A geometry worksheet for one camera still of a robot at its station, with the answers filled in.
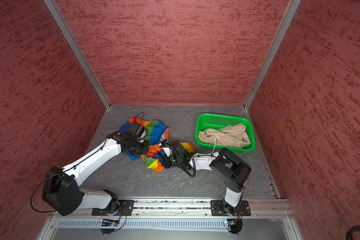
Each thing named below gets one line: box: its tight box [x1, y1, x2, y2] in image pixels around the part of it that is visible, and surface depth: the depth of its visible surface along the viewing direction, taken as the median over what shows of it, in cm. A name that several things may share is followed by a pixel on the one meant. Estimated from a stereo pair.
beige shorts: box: [198, 123, 251, 148], surface depth 94 cm
